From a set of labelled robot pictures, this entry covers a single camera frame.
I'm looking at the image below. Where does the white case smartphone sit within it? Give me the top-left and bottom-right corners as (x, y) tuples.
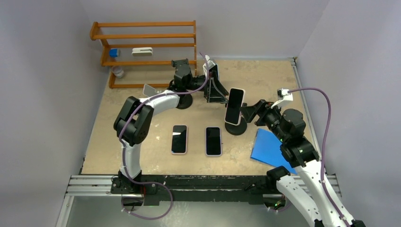
(225, 87), (245, 126)

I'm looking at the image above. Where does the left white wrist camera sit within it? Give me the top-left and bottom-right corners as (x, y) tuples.
(202, 55), (217, 75)

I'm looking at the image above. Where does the clear small jar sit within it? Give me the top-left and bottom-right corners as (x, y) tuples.
(111, 66), (124, 78)

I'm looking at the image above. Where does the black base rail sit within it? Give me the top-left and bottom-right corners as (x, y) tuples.
(111, 173), (285, 206)

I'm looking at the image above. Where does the silver folding phone stand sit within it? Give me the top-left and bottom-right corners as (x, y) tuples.
(142, 84), (161, 97)

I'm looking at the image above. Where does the light blue case smartphone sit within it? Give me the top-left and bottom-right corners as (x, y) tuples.
(210, 64), (219, 81)

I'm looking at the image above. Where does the wooden shelf rack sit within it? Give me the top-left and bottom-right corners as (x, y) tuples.
(89, 20), (201, 76)

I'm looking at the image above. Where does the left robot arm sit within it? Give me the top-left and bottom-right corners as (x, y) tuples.
(113, 57), (228, 193)

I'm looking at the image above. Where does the black phone stand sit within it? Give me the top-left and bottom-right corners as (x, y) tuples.
(225, 114), (247, 136)
(169, 59), (193, 109)

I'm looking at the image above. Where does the pink case smartphone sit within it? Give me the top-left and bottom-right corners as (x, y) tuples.
(171, 125), (188, 155)

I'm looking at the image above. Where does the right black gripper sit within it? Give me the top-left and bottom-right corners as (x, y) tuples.
(240, 100), (288, 143)

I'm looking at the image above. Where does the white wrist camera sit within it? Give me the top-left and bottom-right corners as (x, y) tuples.
(271, 88), (294, 109)
(202, 55), (217, 75)

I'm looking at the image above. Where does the blue white small box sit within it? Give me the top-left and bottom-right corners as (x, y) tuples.
(109, 48), (121, 58)

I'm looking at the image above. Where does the lavender case smartphone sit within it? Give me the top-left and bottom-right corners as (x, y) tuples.
(205, 127), (222, 157)

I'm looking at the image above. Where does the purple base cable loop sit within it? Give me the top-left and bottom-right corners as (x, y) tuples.
(121, 182), (174, 220)

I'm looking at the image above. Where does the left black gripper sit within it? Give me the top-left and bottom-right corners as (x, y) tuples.
(184, 70), (228, 103)

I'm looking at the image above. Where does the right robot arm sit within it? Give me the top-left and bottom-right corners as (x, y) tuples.
(240, 99), (365, 227)

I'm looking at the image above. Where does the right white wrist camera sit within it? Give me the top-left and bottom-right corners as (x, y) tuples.
(271, 88), (294, 109)

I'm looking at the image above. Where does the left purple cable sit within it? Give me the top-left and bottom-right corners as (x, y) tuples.
(118, 52), (211, 185)

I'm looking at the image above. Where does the blue notebook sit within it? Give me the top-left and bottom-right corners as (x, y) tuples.
(250, 129), (296, 175)

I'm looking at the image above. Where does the white eraser block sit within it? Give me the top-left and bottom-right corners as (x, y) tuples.
(131, 47), (153, 56)

